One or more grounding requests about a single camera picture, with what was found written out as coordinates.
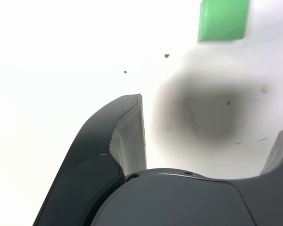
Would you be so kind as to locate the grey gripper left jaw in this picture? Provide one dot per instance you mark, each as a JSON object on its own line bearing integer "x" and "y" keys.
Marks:
{"x": 89, "y": 153}

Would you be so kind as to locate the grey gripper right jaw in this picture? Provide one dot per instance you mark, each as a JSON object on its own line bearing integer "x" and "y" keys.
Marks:
{"x": 179, "y": 202}

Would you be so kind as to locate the green cube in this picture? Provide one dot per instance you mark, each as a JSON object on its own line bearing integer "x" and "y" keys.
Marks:
{"x": 221, "y": 21}

